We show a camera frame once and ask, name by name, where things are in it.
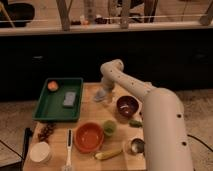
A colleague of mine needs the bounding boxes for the green cup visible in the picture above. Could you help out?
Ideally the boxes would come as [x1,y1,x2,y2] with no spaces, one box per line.
[102,120,116,137]

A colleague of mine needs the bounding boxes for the grey sponge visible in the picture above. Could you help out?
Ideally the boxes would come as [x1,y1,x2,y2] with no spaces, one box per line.
[63,92,76,107]

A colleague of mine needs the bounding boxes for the red-orange bowl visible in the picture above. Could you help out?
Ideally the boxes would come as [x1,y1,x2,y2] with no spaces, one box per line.
[74,122,104,153]

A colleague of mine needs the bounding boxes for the green chili pepper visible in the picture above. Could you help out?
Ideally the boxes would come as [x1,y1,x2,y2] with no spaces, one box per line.
[129,120,142,128]

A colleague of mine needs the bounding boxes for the white round container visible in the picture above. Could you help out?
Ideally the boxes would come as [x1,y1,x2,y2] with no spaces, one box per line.
[30,142,51,163]

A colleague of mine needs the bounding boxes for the green plastic tray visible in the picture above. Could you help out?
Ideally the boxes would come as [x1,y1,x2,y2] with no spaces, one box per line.
[33,78,83,122]

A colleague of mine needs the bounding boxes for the orange fruit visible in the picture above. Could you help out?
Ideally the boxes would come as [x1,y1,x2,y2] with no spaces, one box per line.
[47,81,59,92]

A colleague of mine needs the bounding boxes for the small metal cup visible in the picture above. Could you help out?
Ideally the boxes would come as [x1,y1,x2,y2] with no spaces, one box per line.
[131,138,144,154]

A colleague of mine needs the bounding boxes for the black cable on floor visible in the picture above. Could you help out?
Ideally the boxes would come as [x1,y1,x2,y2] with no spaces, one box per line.
[187,133,213,154]

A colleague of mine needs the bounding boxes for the dark grape bunch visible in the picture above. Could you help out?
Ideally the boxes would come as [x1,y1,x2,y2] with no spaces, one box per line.
[38,123,55,142]

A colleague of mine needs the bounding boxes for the grey-blue towel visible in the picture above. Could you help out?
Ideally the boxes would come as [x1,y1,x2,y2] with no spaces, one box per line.
[93,88,107,102]

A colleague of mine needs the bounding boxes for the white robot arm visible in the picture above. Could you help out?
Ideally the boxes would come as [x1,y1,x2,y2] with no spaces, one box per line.
[100,59,194,171]

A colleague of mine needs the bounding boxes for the dark maroon bowl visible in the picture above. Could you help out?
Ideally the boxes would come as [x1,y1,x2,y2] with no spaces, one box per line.
[116,96,139,118]

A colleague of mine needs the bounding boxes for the yellow corn cob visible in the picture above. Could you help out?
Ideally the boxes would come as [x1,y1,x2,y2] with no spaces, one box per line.
[94,149,122,160]

